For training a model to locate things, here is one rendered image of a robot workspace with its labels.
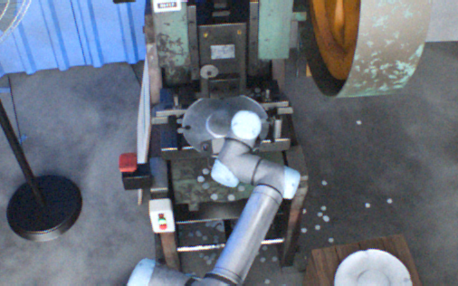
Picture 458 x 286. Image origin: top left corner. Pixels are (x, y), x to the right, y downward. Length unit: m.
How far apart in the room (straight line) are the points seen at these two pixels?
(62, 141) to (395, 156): 1.75
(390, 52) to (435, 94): 1.93
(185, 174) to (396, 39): 0.91
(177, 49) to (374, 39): 0.59
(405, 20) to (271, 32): 0.45
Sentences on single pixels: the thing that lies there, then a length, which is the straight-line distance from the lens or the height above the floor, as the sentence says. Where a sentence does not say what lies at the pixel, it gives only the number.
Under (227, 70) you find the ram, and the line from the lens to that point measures 1.74.
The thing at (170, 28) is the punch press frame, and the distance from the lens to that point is 1.56.
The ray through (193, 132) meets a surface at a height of 0.78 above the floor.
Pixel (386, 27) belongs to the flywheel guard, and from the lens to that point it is 1.32.
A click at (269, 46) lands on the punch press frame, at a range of 1.64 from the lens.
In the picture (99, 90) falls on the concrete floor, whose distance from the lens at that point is 3.19.
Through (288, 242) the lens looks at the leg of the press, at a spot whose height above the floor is 0.25.
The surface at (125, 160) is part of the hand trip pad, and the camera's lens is 1.82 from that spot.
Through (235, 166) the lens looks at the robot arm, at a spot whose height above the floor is 1.05.
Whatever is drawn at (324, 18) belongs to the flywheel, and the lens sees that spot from 1.87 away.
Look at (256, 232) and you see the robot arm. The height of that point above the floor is 1.05.
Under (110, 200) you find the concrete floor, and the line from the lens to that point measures 2.67.
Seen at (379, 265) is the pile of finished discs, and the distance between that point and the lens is 2.08.
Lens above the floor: 2.16
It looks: 50 degrees down
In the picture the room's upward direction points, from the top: 1 degrees counter-clockwise
